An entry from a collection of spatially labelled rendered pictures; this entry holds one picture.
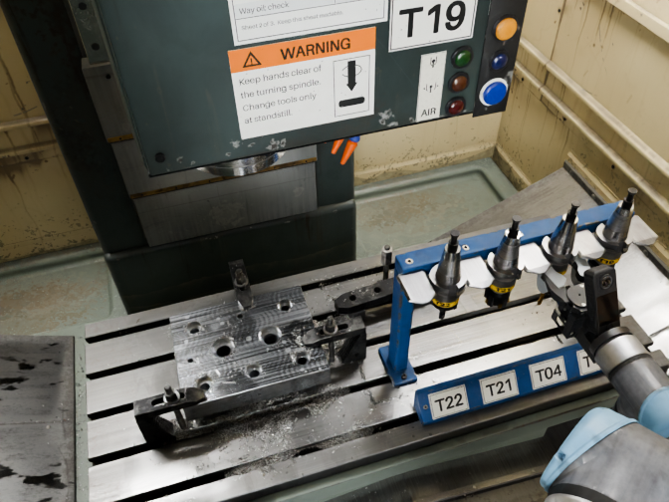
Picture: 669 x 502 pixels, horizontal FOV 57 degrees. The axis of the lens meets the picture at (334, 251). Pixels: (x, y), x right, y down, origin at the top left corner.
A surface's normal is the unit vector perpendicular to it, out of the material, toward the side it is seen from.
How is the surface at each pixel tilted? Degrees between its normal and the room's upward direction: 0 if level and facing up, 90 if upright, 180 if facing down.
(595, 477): 30
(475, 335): 0
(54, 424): 24
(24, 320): 0
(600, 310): 60
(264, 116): 90
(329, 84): 90
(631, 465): 6
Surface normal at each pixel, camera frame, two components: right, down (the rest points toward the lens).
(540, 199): -0.42, -0.54
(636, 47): -0.96, 0.22
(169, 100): 0.29, 0.68
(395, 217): -0.02, -0.70
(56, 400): 0.37, -0.72
